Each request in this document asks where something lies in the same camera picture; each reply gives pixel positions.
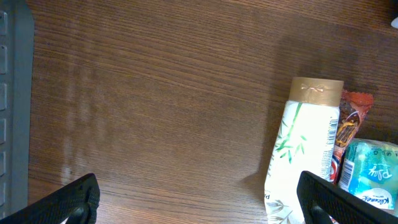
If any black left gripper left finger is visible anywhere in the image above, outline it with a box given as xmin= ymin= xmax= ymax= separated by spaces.
xmin=1 ymin=173 xmax=100 ymax=224

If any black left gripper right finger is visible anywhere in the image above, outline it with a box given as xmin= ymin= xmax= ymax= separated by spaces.
xmin=297 ymin=171 xmax=397 ymax=224

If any grey plastic mesh basket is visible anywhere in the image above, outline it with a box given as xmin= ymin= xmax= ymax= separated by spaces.
xmin=1 ymin=0 xmax=34 ymax=218

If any teal Kleenex tissue pack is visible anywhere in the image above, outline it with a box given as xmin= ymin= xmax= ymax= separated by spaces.
xmin=338 ymin=139 xmax=397 ymax=216

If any white cream tube gold cap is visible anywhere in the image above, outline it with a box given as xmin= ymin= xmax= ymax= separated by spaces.
xmin=264 ymin=77 xmax=344 ymax=223

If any red chocolate bar wrapper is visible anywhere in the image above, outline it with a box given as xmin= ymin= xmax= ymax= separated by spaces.
xmin=330 ymin=90 xmax=374 ymax=184

